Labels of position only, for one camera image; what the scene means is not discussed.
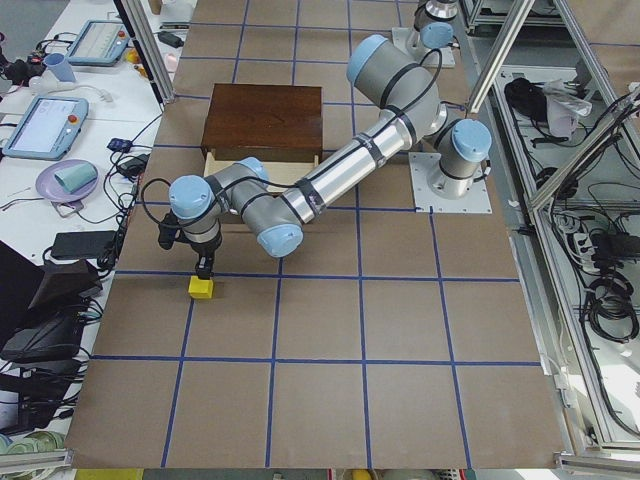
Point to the yellow block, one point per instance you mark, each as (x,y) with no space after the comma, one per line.
(201,289)

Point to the dark wooden drawer cabinet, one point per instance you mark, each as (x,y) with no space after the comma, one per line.
(274,123)

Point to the black power adapter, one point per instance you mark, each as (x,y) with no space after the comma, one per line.
(81,245)

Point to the teal cup on plate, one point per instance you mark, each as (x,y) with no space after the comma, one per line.
(74,177)

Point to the purple plate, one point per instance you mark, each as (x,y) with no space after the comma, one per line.
(47,186)

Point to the lower blue teach pendant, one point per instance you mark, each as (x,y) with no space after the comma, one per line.
(48,128)

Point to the blue teach pendant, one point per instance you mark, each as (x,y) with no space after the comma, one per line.
(48,128)
(100,43)

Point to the upper blue teach pendant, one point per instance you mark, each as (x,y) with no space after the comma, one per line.
(100,43)

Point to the light blue cup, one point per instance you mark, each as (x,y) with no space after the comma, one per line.
(59,66)

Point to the white power strip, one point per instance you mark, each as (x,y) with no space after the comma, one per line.
(581,249)

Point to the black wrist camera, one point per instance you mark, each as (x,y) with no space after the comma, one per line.
(169,230)

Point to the aluminium frame post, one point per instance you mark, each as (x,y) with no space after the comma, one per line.
(136,23)

